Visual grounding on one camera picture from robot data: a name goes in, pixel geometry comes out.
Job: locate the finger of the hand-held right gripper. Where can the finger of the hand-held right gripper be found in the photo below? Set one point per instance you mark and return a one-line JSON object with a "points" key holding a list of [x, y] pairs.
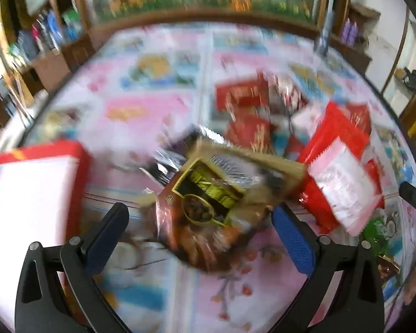
{"points": [[414, 196]]}

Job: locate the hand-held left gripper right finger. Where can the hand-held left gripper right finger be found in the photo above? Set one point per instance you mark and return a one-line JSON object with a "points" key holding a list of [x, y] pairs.
{"points": [[293, 242]]}

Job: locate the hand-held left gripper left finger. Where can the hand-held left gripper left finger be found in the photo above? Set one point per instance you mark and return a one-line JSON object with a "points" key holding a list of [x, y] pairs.
{"points": [[100, 246]]}

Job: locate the red gift box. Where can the red gift box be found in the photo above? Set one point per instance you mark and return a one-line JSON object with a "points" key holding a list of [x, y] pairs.
{"points": [[31, 194]]}

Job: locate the brown gold snack packet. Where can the brown gold snack packet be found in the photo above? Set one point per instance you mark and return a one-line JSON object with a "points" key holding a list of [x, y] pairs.
{"points": [[201, 215]]}

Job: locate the red gold-print snack packet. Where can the red gold-print snack packet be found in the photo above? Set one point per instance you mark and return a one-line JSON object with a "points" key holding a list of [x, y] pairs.
{"points": [[251, 133], [242, 93]]}

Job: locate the green snack packet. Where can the green snack packet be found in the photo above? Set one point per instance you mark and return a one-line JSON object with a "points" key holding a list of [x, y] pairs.
{"points": [[379, 234]]}

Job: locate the tan snack packet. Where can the tan snack packet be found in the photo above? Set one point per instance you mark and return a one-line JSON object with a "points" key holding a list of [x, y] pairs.
{"points": [[280, 177]]}

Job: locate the small brown snack packet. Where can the small brown snack packet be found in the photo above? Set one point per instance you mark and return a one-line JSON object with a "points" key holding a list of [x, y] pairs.
{"points": [[388, 267]]}

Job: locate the red white-label snack packet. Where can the red white-label snack packet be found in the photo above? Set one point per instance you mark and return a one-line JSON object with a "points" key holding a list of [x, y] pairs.
{"points": [[336, 180]]}

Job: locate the small red snack packet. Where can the small red snack packet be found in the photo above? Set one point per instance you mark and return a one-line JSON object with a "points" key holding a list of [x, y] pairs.
{"points": [[358, 118]]}

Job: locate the black silver snack packet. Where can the black silver snack packet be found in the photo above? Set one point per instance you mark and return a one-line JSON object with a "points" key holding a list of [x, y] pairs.
{"points": [[168, 166]]}

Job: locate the printed fruit tablecloth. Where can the printed fruit tablecloth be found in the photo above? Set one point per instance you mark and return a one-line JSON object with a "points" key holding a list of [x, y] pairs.
{"points": [[152, 111]]}

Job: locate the dark red white snack packet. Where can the dark red white snack packet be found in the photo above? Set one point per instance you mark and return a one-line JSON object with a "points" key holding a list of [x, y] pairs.
{"points": [[287, 93]]}

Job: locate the purple bottles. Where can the purple bottles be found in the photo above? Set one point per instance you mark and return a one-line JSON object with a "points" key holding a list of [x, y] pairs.
{"points": [[350, 30]]}

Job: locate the wooden corner shelf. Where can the wooden corner shelf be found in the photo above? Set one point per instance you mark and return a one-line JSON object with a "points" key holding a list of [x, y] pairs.
{"points": [[362, 24]]}

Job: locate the wooden side cabinet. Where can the wooden side cabinet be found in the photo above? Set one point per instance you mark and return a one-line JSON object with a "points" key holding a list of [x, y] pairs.
{"points": [[52, 66]]}

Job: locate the grey thermos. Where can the grey thermos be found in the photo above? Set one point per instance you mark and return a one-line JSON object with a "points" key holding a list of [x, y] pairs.
{"points": [[27, 47]]}

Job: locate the red black thermos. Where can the red black thermos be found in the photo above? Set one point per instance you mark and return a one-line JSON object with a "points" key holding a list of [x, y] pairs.
{"points": [[38, 33]]}

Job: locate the green plastic bag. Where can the green plastic bag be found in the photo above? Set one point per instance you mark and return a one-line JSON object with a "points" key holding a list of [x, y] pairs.
{"points": [[71, 24]]}

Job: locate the blue thermos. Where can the blue thermos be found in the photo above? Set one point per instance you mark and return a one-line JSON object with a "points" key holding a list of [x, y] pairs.
{"points": [[53, 26]]}

